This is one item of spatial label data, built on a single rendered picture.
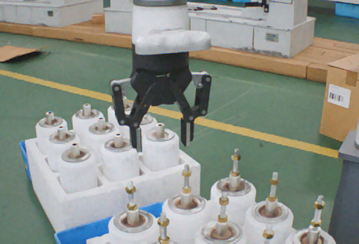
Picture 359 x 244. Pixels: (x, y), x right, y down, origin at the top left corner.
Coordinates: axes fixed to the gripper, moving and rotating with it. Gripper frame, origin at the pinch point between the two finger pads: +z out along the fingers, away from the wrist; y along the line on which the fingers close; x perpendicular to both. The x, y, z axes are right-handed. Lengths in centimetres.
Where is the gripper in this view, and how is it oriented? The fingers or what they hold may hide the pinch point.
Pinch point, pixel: (161, 139)
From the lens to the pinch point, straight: 63.2
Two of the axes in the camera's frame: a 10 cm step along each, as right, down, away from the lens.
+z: 0.0, 9.3, 3.7
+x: 3.0, 3.6, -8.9
